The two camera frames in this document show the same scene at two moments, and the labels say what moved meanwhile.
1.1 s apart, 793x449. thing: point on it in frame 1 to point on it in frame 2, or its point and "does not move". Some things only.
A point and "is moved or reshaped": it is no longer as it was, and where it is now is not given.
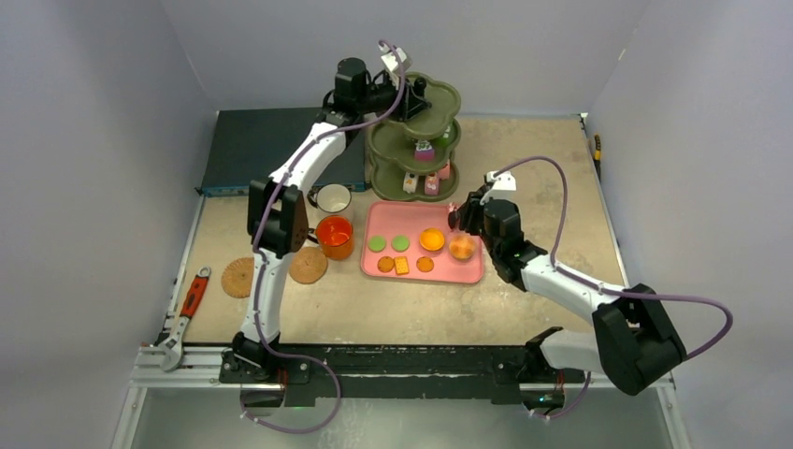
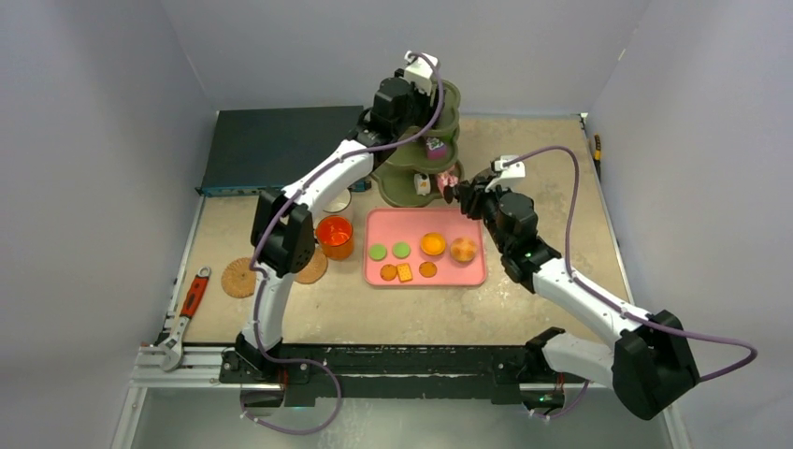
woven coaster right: x=308 y=265 does not move
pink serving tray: x=412 y=241 does not move
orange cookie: x=385 y=264 is moved or reshaped
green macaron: x=377 y=243 is moved or reshaped
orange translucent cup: x=335 y=236 does not move
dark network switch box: x=246 y=145 does not move
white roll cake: x=410 y=182 to x=423 y=185
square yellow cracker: x=401 y=265 is moved or reshaped
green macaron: x=400 y=243 is moved or reshaped
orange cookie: x=425 y=264 is moved or reshaped
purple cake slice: x=425 y=152 to x=438 y=149
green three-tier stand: x=413 y=160 does not move
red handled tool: x=174 y=342 does not move
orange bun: x=461 y=247 does not move
